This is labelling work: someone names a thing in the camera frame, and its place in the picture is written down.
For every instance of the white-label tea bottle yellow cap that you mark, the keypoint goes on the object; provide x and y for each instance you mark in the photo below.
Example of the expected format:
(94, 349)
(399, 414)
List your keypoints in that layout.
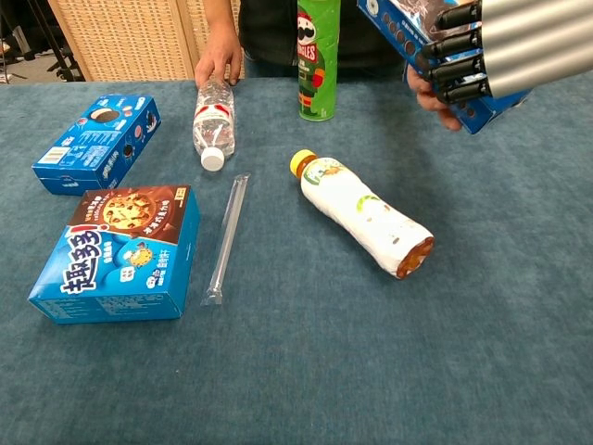
(366, 213)

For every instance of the blue brown chocolate cookie box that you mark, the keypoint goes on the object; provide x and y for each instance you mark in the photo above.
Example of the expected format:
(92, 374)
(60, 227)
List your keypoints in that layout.
(120, 250)

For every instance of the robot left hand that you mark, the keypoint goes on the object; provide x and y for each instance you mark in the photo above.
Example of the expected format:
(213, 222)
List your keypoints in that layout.
(533, 41)

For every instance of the person's right hand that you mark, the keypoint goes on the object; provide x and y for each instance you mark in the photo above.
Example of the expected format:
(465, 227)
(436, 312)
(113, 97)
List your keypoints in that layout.
(220, 58)

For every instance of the clear water bottle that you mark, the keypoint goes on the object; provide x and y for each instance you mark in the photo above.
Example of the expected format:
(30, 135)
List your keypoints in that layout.
(214, 120)

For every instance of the black tripod stand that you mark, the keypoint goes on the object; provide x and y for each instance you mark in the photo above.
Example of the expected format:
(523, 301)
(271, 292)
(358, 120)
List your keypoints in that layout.
(46, 37)

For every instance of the blue table mat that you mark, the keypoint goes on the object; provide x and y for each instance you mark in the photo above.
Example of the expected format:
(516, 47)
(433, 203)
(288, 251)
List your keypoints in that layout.
(324, 361)

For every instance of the small blue Oreo box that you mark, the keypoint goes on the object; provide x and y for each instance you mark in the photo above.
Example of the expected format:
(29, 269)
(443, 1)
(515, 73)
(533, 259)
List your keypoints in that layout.
(403, 28)

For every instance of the person's torso in black top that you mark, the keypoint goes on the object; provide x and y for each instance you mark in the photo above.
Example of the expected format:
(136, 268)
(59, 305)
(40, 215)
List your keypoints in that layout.
(271, 32)

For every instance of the large blue Oreo box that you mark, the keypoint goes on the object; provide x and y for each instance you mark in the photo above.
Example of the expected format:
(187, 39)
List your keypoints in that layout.
(102, 141)

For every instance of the green Pringles can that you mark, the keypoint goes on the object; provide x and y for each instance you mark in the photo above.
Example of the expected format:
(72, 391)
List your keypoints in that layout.
(319, 69)

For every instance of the person's right forearm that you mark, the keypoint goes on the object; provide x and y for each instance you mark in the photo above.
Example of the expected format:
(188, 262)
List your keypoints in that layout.
(222, 21)

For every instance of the clear wrapped straw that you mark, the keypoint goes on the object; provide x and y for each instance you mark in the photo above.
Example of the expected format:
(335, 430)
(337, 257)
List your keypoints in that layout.
(228, 232)

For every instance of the person's left hand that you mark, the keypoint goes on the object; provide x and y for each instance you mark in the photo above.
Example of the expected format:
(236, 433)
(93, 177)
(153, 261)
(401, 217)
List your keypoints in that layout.
(428, 97)

